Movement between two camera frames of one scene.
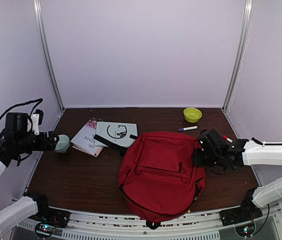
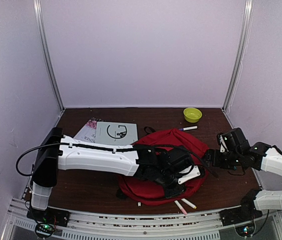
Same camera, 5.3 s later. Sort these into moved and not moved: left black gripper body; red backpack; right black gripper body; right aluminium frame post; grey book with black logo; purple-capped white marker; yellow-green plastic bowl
Moved: right black gripper body; red backpack; left black gripper body
Not moved: right aluminium frame post; purple-capped white marker; grey book with black logo; yellow-green plastic bowl
